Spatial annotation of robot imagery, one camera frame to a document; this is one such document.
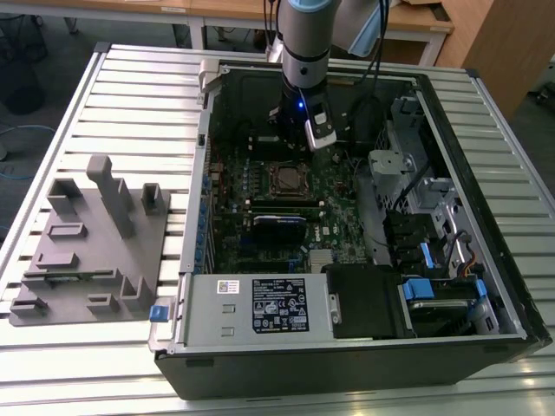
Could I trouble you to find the hard disk in blue carrier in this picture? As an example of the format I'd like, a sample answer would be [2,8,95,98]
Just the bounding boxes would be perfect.
[398,279,472,315]

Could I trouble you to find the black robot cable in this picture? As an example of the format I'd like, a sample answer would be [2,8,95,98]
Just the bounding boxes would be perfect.
[370,0,390,88]

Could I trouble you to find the grey parts rack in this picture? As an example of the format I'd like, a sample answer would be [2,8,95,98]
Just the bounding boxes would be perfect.
[7,154,173,327]

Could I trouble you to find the blue floor cable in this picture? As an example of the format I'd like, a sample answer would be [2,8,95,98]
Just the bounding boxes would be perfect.
[0,123,57,181]

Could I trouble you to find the CPU socket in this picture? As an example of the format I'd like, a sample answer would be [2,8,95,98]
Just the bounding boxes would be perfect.
[266,160,316,199]

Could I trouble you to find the silver metal drive cage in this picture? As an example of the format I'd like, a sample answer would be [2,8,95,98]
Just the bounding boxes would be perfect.
[367,95,467,218]

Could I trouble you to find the metal socket cover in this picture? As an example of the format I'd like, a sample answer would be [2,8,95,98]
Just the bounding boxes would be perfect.
[271,163,311,197]

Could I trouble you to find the black plastic shroud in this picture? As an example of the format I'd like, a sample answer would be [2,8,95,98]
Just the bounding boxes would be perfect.
[324,263,418,341]

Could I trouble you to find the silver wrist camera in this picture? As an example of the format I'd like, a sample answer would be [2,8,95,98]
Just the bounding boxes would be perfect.
[303,101,338,152]

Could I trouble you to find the wooden desk white frame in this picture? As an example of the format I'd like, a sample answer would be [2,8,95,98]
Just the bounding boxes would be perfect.
[190,0,456,67]

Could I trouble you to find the black graphics card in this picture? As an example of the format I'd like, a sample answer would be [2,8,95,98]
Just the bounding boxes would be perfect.
[250,214,310,257]

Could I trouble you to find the black disk bay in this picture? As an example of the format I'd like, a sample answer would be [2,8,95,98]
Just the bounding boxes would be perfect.
[383,211,440,268]

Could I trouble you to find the black PC case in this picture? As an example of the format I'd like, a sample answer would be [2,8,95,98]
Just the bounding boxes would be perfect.
[147,58,554,402]

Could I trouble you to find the blue plastic tab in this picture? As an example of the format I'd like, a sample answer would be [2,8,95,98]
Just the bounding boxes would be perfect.
[418,242,435,270]

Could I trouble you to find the wooden cabinet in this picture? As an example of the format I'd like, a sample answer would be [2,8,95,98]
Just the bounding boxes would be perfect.
[437,0,555,120]

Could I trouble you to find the silver power supply unit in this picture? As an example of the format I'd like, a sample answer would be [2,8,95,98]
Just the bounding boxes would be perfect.
[173,272,338,348]

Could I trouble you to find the silver chipset heatsink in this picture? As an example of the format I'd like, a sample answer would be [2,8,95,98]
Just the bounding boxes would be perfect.
[309,248,336,267]

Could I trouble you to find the green motherboard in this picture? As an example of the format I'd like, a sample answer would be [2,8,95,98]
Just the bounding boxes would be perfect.
[206,137,379,276]

